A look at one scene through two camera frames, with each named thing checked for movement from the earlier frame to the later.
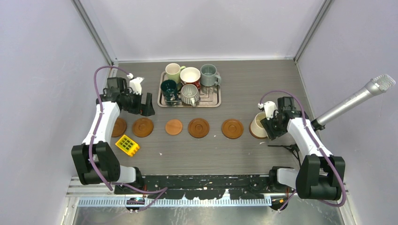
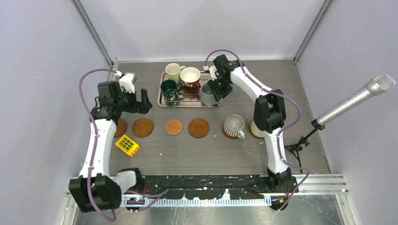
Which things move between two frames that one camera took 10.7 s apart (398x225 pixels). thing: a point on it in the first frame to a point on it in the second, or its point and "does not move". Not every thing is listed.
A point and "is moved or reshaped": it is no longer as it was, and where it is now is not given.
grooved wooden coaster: (119, 127) does not move
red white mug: (190, 75) does not move
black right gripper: (272, 133) to (217, 92)
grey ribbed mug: (190, 94) to (233, 126)
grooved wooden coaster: (252, 134) does not move
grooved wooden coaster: (198, 128) does not move
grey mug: (208, 75) is moved or reshaped
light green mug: (172, 71) does not move
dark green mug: (170, 89) does not move
